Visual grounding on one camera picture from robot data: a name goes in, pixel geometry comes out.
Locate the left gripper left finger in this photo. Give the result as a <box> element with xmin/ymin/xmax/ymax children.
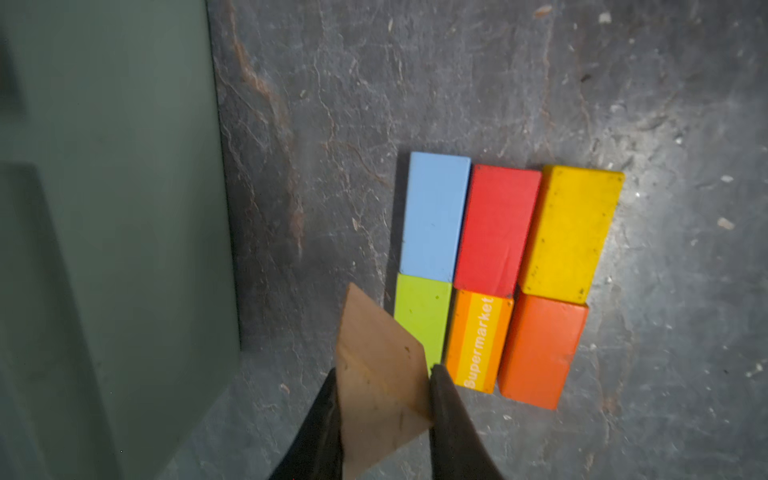
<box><xmin>269</xmin><ymin>368</ymin><xmax>344</xmax><ymax>480</ymax></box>

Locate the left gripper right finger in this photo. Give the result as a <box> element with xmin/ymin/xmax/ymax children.
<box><xmin>430</xmin><ymin>364</ymin><xmax>503</xmax><ymax>480</ymax></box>

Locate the small tan cube block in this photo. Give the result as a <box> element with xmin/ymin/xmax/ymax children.
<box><xmin>335</xmin><ymin>283</ymin><xmax>433</xmax><ymax>479</ymax></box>

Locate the orange yellow supermarket block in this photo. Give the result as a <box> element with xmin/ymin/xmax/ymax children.
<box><xmin>445</xmin><ymin>290</ymin><xmax>514</xmax><ymax>394</ymax></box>

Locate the green block top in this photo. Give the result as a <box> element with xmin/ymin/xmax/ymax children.
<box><xmin>394</xmin><ymin>273</ymin><xmax>452</xmax><ymax>371</ymax></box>

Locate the red block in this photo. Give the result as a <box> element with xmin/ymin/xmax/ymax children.
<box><xmin>453</xmin><ymin>164</ymin><xmax>542</xmax><ymax>298</ymax></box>

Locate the light blue block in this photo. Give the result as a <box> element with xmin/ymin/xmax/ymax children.
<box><xmin>400</xmin><ymin>152</ymin><xmax>471</xmax><ymax>283</ymax></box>

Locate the translucent plastic storage box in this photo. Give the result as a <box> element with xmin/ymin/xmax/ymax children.
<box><xmin>1</xmin><ymin>1</ymin><xmax>239</xmax><ymax>479</ymax></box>

